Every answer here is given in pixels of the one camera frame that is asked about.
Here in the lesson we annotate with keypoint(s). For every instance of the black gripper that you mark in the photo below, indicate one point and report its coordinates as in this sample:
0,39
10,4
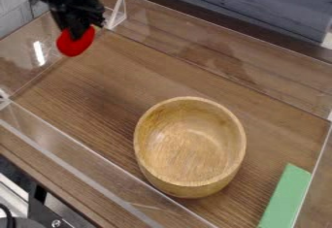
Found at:
67,11

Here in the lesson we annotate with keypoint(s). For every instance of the red plush strawberry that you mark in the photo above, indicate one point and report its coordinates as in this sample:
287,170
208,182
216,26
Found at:
74,47

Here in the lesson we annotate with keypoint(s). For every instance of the wooden bowl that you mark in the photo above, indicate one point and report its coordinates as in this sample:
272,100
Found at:
189,145

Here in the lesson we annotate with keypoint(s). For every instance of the green tape strip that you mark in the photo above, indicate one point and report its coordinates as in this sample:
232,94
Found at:
287,198

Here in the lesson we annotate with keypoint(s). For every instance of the clear acrylic corner bracket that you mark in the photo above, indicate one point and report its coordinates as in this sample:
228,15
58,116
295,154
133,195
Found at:
114,15

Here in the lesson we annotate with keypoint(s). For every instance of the clear acrylic enclosure wall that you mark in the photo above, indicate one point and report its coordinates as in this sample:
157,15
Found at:
70,109

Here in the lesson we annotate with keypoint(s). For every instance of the black metal table bracket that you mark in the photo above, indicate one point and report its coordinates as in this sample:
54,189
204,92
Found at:
41,213

